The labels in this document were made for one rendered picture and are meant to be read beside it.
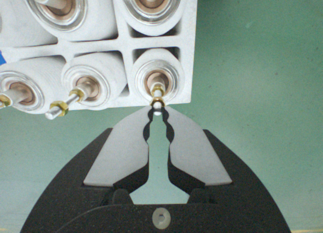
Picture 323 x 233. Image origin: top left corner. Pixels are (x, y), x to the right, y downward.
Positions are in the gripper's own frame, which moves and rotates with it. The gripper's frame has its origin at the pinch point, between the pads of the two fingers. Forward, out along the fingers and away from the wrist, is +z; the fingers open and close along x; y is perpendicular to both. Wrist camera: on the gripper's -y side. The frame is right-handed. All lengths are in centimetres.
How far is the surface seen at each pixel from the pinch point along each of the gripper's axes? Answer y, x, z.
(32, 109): 6.0, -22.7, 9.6
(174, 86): 0.9, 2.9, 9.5
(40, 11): -8.5, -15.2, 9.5
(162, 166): 57, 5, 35
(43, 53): -2.7, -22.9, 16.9
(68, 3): -9.5, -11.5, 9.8
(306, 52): -5, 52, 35
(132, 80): 0.4, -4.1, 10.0
